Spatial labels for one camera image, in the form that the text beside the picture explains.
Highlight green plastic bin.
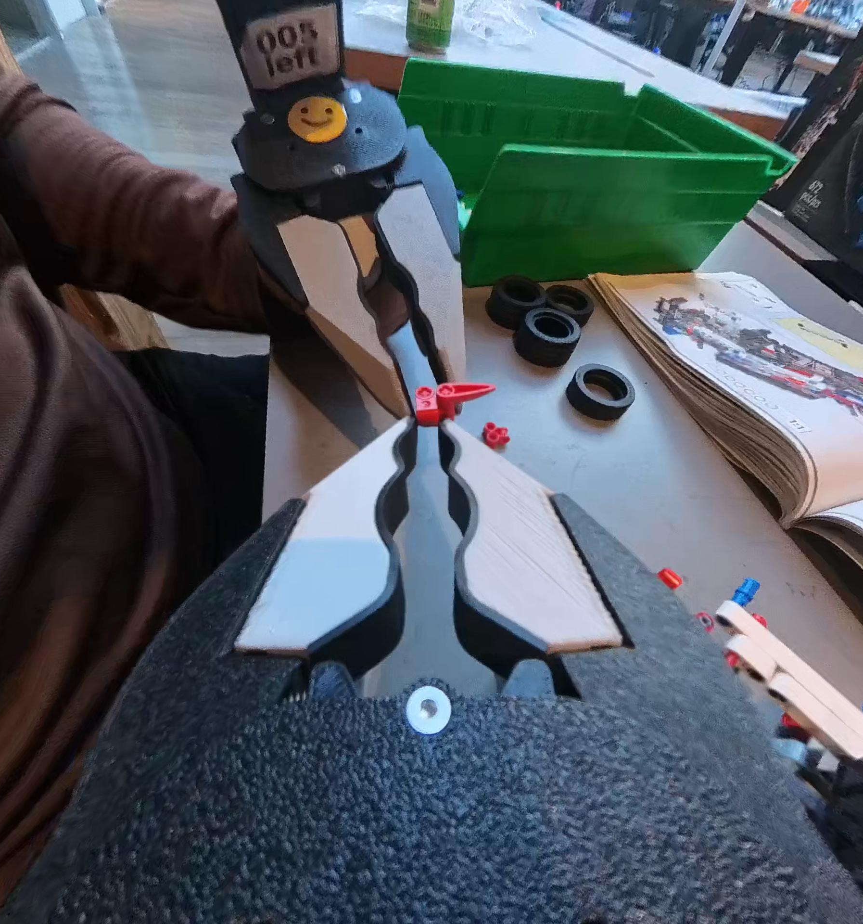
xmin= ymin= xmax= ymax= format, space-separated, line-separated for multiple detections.
xmin=397 ymin=58 xmax=799 ymax=287

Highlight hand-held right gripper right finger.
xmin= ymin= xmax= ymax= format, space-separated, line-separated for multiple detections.
xmin=439 ymin=420 xmax=625 ymax=680

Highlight black toy car box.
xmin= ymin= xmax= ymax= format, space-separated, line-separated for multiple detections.
xmin=763 ymin=0 xmax=863 ymax=304

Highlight clear plastic bag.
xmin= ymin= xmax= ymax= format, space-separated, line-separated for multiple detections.
xmin=460 ymin=0 xmax=541 ymax=40

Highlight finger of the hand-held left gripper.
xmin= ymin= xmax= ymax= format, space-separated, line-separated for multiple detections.
xmin=372 ymin=180 xmax=470 ymax=412
xmin=273 ymin=215 xmax=412 ymax=420

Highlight black rubber tyre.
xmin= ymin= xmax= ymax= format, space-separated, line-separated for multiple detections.
xmin=485 ymin=276 xmax=548 ymax=331
xmin=545 ymin=283 xmax=596 ymax=326
xmin=513 ymin=307 xmax=583 ymax=369
xmin=566 ymin=364 xmax=636 ymax=422

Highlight red teardrop brick piece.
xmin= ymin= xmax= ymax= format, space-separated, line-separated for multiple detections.
xmin=437 ymin=381 xmax=497 ymax=416

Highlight white table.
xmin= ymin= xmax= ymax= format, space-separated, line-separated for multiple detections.
xmin=341 ymin=0 xmax=808 ymax=141

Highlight light green box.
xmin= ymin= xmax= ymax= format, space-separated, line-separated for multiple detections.
xmin=406 ymin=0 xmax=456 ymax=55

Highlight open instruction booklet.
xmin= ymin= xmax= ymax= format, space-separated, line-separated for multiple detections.
xmin=589 ymin=270 xmax=863 ymax=600

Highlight storage shelving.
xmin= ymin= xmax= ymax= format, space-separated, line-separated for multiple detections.
xmin=597 ymin=0 xmax=863 ymax=95

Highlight person's brown shirt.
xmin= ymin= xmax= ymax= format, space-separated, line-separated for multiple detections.
xmin=0 ymin=166 xmax=259 ymax=924

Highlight grey desk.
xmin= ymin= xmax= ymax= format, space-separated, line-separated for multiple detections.
xmin=262 ymin=217 xmax=863 ymax=795

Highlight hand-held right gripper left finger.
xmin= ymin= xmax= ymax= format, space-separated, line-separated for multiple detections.
xmin=235 ymin=416 xmax=418 ymax=683

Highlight wooden workbench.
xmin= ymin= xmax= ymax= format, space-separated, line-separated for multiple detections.
xmin=63 ymin=285 xmax=167 ymax=351

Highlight toy brick race car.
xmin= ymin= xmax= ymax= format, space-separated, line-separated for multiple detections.
xmin=655 ymin=566 xmax=863 ymax=896

